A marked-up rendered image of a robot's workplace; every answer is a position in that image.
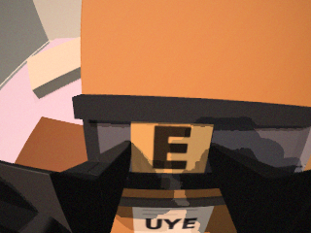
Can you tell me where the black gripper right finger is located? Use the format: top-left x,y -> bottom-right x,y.
207,143 -> 311,233

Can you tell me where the peach flat rectangular slab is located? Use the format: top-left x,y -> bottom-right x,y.
27,38 -> 82,98

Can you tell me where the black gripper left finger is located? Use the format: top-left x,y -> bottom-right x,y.
0,140 -> 132,233

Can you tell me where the tan letter tile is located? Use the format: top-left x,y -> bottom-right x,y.
131,121 -> 214,174

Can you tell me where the white paper ticket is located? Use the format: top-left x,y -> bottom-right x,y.
132,206 -> 214,233

